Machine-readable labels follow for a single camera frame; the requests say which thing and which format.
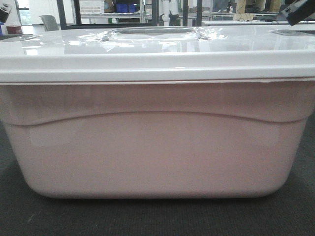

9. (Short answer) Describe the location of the dark metal shelf cart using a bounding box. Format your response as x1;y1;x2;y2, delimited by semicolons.
57;0;209;30

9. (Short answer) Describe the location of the grey office chair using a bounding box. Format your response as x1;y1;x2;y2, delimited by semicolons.
40;15;59;31

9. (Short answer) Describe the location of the red box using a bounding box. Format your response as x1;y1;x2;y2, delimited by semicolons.
6;26;23;35

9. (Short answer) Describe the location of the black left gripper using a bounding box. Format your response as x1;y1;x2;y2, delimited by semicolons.
0;3;12;23

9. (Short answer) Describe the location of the white work table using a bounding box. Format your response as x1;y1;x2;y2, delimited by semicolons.
201;19;315;27

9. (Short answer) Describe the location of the white plastic storage bin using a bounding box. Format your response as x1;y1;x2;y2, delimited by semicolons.
0;25;315;199

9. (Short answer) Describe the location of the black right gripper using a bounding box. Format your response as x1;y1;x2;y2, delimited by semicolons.
281;0;315;26

